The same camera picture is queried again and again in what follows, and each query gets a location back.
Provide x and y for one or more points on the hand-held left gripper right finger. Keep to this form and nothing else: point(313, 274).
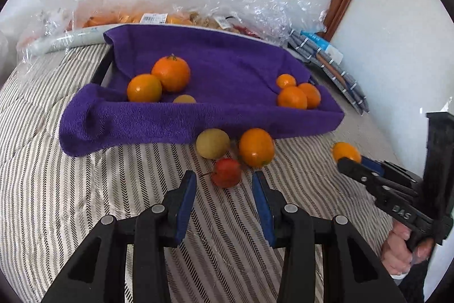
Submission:
point(262, 207)

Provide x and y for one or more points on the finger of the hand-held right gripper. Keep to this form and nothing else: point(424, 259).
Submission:
point(361, 175)
point(393, 171)

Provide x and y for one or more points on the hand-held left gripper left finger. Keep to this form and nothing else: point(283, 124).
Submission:
point(186, 207)

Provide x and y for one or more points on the small red apple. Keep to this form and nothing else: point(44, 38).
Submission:
point(227, 173)

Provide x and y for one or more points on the yellow-green round fruit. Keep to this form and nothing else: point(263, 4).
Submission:
point(213, 143)
point(184, 99)

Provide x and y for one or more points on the large orange with stem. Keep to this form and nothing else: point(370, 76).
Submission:
point(171, 74)

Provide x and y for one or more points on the person's right forearm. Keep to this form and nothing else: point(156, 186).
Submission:
point(409, 285)

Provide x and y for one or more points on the clear bag of brown fruits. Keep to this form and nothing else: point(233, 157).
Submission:
point(248, 4)

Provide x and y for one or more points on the person's right hand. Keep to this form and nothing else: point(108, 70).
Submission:
point(395, 249)

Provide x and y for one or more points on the blue checked cloth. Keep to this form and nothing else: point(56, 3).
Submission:
point(340, 79)

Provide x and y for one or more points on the striped bed sheet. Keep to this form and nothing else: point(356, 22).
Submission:
point(71, 200)

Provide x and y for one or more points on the blue and white tissue pack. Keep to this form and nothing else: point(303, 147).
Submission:
point(328, 47)

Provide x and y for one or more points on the purple towel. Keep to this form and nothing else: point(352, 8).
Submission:
point(220, 68)

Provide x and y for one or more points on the white rolled tube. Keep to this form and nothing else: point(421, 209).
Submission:
point(67, 40)

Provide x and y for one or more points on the crumpled clear plastic bag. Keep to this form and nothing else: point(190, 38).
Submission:
point(46, 12)

